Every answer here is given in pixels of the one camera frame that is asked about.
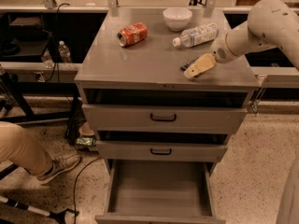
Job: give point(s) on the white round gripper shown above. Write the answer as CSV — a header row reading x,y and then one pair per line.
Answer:
x,y
219,51

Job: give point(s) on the white ceramic bowl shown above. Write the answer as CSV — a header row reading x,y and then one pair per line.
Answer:
x,y
177,18

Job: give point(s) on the person leg beige trousers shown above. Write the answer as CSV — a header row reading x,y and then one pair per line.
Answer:
x,y
21,148

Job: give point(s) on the small water bottle background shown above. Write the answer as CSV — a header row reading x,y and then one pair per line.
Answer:
x,y
64,52

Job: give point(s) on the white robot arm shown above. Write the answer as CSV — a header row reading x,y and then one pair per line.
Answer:
x,y
270,23

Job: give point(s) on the green packet on floor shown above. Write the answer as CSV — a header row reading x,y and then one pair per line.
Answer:
x,y
85,143

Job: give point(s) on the black table frame left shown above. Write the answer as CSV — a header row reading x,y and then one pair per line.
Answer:
x,y
11,89

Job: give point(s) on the grey metal drawer cabinet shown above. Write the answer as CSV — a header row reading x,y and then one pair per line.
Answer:
x,y
148,74

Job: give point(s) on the grey sneaker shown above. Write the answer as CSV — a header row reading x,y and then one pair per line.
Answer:
x,y
60,165

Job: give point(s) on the grey middle drawer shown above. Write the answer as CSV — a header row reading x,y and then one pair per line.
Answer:
x,y
151,151

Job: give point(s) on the grey open bottom drawer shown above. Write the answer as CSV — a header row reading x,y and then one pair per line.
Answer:
x,y
159,192

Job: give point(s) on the clear plastic water bottle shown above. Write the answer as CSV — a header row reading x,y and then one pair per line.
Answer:
x,y
196,36

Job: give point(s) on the black white striped pole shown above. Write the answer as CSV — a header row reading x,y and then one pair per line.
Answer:
x,y
58,217

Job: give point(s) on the grey top drawer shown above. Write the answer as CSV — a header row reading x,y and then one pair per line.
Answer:
x,y
164,119

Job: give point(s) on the red soda can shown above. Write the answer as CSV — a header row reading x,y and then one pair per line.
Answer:
x,y
132,34

